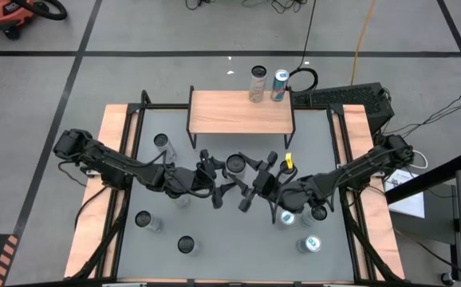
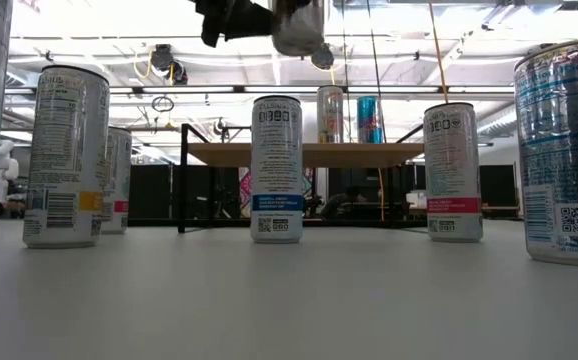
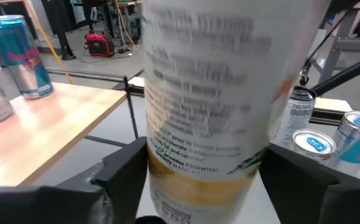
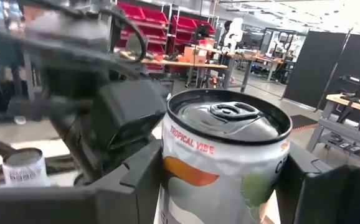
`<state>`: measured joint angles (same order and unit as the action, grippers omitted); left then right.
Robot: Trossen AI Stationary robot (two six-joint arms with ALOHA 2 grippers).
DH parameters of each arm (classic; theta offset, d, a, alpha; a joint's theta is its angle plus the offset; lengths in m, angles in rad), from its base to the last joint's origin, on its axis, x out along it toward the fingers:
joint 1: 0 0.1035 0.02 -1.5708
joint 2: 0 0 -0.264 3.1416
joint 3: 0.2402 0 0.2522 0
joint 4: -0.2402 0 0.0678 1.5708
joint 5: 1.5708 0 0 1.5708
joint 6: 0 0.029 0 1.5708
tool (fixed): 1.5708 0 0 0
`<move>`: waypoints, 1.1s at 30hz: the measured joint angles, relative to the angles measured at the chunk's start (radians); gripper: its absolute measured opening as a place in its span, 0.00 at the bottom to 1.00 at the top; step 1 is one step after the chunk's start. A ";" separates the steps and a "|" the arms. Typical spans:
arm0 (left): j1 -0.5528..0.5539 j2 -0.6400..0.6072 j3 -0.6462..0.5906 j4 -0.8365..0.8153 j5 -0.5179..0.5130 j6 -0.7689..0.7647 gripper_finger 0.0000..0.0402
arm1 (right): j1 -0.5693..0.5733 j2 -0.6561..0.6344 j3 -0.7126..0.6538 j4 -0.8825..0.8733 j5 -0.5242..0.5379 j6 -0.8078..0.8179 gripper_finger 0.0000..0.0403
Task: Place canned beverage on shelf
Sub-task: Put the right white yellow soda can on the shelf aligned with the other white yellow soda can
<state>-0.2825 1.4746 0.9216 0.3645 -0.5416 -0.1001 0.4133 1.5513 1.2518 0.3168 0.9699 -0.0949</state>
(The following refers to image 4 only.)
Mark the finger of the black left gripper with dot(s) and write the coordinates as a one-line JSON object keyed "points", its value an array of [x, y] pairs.
{"points": [[130, 109]]}

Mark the cardboard box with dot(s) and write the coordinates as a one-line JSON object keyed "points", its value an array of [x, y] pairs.
{"points": [[192, 54]]}

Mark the white Celsius can yellow band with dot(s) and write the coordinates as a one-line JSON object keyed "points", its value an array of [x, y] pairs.
{"points": [[24, 174]]}

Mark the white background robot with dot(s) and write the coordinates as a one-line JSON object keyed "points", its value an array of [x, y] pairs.
{"points": [[234, 34]]}

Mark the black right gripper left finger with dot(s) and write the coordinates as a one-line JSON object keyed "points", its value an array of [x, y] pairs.
{"points": [[105, 205]]}

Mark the power strip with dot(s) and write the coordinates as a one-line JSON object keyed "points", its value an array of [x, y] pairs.
{"points": [[346, 145]]}

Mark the red storage bin rack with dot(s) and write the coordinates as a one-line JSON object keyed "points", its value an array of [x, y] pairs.
{"points": [[142, 14], [184, 23]]}

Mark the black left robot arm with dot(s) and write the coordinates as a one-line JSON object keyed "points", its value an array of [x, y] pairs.
{"points": [[64, 34]]}

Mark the wooden table grey legs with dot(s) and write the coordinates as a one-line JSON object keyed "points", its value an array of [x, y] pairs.
{"points": [[348, 102]]}

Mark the wooden workbench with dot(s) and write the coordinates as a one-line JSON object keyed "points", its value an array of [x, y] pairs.
{"points": [[180, 63], [261, 59]]}

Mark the black partition panel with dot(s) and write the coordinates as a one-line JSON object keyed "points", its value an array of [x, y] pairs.
{"points": [[310, 68]]}

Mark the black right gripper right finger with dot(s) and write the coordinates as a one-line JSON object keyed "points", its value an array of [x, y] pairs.
{"points": [[329, 199]]}

